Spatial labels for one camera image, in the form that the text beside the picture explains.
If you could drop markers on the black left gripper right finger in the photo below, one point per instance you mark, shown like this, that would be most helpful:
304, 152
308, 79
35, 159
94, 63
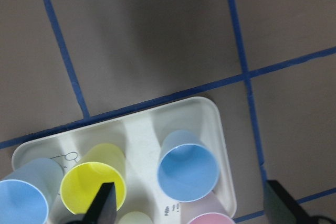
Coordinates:
280, 207

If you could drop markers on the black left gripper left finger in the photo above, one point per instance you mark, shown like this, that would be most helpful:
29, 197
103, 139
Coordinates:
103, 208

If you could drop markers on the yellow plastic cup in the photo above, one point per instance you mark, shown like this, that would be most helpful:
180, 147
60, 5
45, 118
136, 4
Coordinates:
104, 163

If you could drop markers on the cream plastic cup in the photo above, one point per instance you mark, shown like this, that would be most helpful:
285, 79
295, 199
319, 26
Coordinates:
135, 217

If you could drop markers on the pink plastic cup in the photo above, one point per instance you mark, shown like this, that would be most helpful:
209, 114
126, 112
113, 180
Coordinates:
207, 210

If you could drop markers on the blue plastic cup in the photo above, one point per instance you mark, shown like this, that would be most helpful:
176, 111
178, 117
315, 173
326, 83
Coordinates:
29, 192
187, 170

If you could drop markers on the white plastic tray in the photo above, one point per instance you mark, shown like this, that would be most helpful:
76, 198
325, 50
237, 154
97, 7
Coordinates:
140, 135

